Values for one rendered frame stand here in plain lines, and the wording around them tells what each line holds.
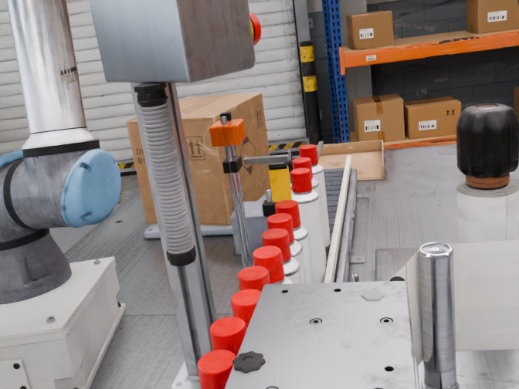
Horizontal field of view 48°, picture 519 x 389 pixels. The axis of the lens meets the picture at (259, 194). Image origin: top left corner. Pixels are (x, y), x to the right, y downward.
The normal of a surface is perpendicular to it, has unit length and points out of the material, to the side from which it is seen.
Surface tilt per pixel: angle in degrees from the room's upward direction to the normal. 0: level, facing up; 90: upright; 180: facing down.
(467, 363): 0
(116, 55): 90
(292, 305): 0
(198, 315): 90
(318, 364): 0
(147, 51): 90
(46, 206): 94
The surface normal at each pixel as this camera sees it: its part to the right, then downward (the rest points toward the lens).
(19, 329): -0.17, -0.95
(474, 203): -0.69, 0.35
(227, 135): -0.19, 0.33
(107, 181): 0.94, 0.06
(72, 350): 0.99, -0.12
